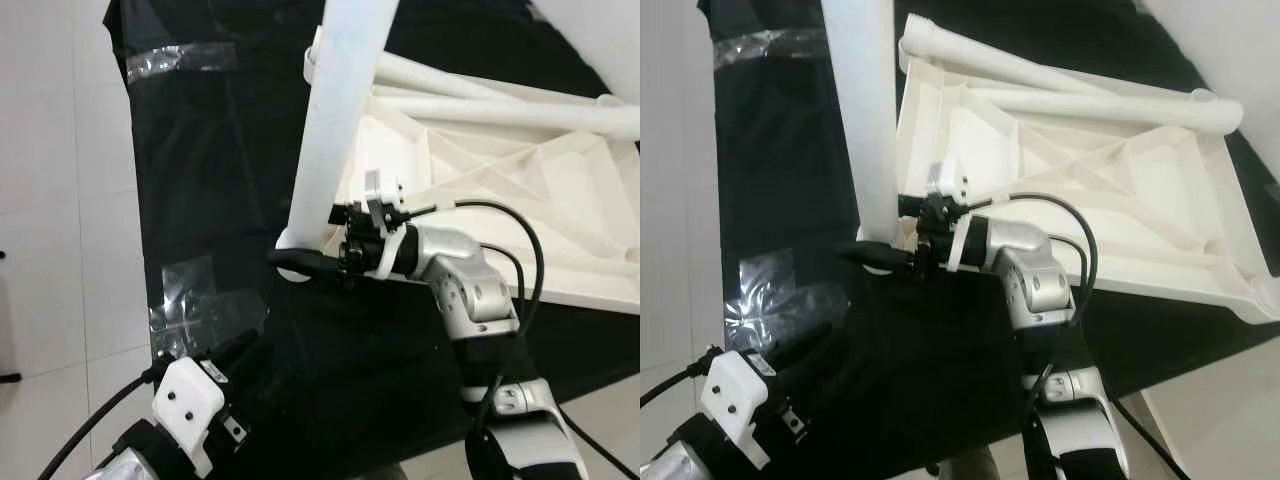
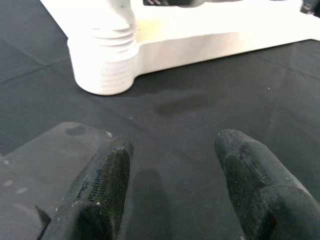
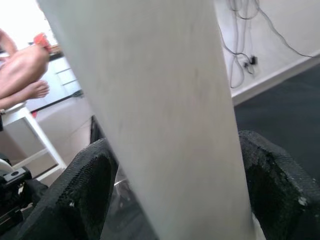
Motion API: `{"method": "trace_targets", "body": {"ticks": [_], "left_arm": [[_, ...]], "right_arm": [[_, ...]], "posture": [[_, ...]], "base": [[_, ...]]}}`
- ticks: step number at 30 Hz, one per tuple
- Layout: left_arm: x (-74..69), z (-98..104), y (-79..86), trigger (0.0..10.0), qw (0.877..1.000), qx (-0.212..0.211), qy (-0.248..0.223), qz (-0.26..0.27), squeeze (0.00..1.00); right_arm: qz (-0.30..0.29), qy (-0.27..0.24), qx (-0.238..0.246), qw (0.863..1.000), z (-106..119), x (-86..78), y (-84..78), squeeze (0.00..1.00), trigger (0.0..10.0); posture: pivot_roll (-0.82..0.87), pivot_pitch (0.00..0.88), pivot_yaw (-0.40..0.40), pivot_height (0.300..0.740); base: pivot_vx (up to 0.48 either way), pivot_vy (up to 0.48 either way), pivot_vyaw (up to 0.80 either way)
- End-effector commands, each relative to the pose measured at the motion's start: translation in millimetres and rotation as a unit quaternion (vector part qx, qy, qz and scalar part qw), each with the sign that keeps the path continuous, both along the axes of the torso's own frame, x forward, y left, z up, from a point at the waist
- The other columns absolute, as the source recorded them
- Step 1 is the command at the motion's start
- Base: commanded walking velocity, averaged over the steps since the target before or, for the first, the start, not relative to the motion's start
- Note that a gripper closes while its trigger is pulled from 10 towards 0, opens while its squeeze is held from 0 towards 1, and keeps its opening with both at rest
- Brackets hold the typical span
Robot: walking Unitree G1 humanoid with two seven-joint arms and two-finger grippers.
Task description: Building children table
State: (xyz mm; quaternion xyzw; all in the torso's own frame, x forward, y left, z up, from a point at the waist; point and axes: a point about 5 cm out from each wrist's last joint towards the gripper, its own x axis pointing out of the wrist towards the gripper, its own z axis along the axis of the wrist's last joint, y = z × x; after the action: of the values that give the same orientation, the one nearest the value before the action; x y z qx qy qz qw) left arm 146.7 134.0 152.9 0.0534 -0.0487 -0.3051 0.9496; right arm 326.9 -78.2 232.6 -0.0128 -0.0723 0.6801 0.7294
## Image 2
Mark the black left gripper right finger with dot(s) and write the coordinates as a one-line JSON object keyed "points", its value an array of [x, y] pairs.
{"points": [[262, 190]]}

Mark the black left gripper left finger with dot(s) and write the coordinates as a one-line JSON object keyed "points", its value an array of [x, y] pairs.
{"points": [[100, 190]]}

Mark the white plastic table leg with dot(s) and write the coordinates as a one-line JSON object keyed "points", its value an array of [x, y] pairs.
{"points": [[120, 15]]}

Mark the white plastic children table top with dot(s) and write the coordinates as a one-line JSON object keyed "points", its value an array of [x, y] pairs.
{"points": [[200, 37]]}

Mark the black tablecloth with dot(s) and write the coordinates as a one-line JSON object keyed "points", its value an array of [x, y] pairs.
{"points": [[187, 112]]}

